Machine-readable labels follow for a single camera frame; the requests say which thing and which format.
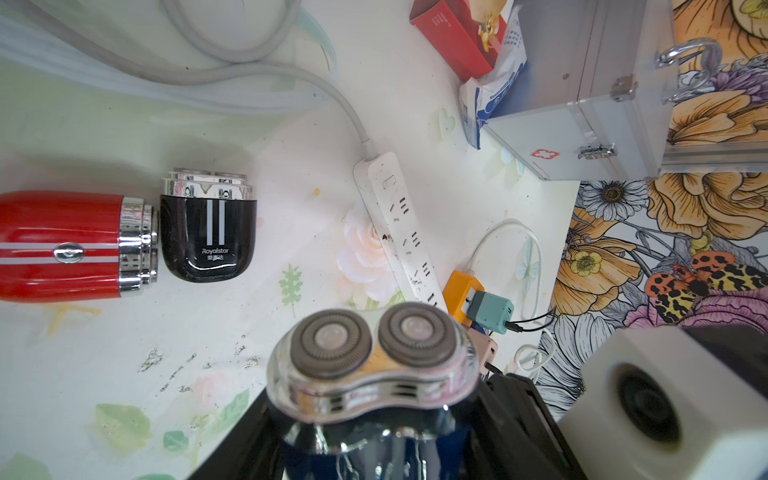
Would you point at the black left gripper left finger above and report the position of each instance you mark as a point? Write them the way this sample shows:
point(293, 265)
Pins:
point(251, 450)

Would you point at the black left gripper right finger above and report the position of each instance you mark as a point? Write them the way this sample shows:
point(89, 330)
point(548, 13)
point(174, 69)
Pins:
point(514, 436)

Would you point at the white power strip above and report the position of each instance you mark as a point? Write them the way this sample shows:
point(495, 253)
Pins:
point(389, 204)

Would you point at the black silver shaver head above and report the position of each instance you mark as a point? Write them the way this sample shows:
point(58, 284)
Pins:
point(208, 223)

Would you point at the blue device on left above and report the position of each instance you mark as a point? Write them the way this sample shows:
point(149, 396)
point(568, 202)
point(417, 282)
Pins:
point(386, 394)

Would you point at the orange power strip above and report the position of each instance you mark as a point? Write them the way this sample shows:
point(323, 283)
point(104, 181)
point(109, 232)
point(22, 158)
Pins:
point(459, 293)

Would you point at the blue white tissue pack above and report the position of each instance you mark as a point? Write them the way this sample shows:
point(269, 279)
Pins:
point(479, 98)

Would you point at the silver first aid case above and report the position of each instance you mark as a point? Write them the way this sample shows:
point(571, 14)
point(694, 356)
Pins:
point(596, 96)

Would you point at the red white bandage box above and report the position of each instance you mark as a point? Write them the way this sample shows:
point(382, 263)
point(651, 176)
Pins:
point(466, 33)

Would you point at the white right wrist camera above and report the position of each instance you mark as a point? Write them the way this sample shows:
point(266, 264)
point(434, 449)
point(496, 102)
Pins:
point(673, 403)

